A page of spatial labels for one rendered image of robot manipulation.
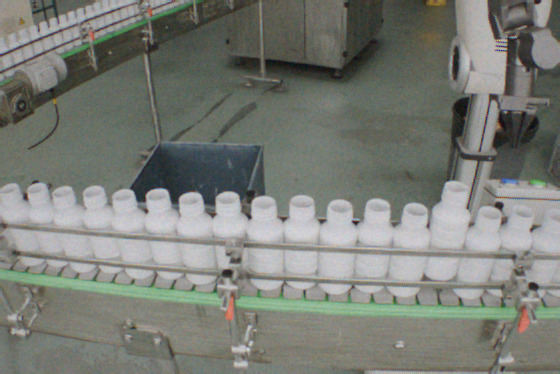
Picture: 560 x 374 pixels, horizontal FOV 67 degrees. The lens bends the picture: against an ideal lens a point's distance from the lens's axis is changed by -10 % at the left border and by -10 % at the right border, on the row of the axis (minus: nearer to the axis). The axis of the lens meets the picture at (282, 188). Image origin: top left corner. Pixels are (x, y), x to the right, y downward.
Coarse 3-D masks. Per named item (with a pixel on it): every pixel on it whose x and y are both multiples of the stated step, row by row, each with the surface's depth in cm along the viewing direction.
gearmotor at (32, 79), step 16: (32, 64) 179; (48, 64) 183; (64, 64) 189; (16, 80) 176; (32, 80) 175; (48, 80) 179; (0, 96) 167; (16, 96) 171; (32, 96) 180; (0, 112) 174; (16, 112) 172; (32, 112) 181
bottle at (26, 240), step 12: (0, 192) 76; (12, 192) 76; (12, 204) 77; (24, 204) 79; (12, 216) 77; (24, 216) 78; (12, 240) 81; (24, 240) 80; (36, 240) 82; (36, 264) 83
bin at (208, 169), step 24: (168, 144) 135; (192, 144) 135; (216, 144) 134; (240, 144) 133; (144, 168) 124; (168, 168) 140; (192, 168) 139; (216, 168) 138; (240, 168) 137; (144, 192) 125; (168, 192) 145; (216, 192) 143; (240, 192) 142; (264, 192) 140
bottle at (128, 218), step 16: (128, 192) 76; (128, 208) 74; (112, 224) 76; (128, 224) 75; (144, 224) 77; (128, 240) 76; (144, 240) 78; (128, 256) 78; (144, 256) 79; (128, 272) 81; (144, 272) 80
